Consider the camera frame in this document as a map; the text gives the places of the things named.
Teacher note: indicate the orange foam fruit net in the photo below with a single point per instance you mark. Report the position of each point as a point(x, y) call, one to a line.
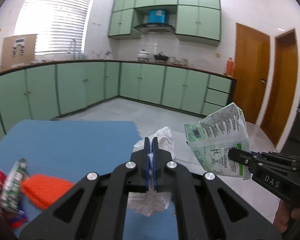
point(45, 190)

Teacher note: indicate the green upper wall cabinets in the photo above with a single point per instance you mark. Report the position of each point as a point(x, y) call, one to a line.
point(200, 22)

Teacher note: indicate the steel kitchen faucet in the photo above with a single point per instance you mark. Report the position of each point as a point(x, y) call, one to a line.
point(73, 46)

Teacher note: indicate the white cooking pot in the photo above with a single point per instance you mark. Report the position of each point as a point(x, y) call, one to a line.
point(143, 55)

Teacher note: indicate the blue scalloped tablecloth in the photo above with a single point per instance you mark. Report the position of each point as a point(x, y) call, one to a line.
point(77, 145)

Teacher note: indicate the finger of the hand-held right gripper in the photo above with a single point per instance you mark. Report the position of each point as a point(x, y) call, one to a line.
point(240, 157)

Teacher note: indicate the white tissue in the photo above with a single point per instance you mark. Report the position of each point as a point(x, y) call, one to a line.
point(165, 140)

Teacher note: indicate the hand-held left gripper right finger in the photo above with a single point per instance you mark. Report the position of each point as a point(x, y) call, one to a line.
point(155, 177)

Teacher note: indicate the green white plastic bag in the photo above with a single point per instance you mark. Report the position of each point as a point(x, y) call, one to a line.
point(215, 135)

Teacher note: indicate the white window blind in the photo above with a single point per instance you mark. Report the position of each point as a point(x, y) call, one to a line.
point(55, 17)

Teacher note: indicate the person's right hand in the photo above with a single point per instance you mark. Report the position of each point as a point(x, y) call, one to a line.
point(283, 215)

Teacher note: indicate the plain wooden door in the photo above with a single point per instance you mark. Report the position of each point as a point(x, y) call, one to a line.
point(286, 85)

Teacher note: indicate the black wok with lid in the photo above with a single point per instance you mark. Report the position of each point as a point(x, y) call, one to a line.
point(161, 57)

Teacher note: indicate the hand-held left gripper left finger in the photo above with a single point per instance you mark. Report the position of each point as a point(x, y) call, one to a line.
point(147, 177)

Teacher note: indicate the green lower kitchen cabinets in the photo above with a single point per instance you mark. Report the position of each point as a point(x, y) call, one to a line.
point(72, 87)

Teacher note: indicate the range hood with blue film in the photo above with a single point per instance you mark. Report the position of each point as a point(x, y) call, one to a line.
point(156, 17)

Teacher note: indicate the brown cardboard box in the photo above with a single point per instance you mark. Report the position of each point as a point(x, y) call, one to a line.
point(10, 50)

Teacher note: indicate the red thermos flask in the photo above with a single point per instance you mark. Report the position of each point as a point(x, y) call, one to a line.
point(230, 67)

